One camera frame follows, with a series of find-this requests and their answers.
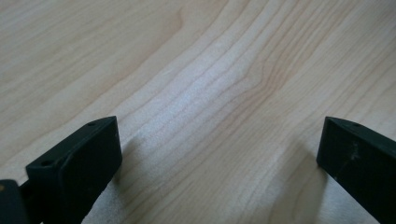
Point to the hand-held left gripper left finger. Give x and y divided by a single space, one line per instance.
77 174

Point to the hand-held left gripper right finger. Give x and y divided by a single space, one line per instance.
361 168

